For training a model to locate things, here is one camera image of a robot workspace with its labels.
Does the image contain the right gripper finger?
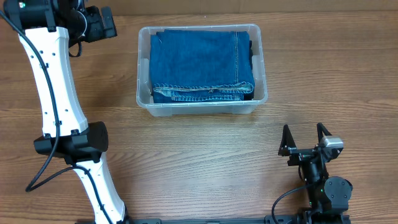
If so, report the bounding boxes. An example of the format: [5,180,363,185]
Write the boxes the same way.
[279,124,297,150]
[317,123,331,143]

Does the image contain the large black cloth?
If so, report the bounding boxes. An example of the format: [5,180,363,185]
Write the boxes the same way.
[150,39,256,101]

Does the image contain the blue denim jeans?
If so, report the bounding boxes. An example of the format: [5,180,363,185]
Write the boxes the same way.
[149,29,256,104]

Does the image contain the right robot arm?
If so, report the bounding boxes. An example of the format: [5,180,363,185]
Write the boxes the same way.
[271,123,353,223]

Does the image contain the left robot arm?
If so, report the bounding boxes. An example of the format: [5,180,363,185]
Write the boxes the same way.
[1,0,129,223]

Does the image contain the clear plastic storage bin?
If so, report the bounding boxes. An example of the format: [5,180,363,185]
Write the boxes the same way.
[136,24,268,117]

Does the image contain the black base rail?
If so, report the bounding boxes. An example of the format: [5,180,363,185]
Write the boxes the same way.
[117,215,351,224]

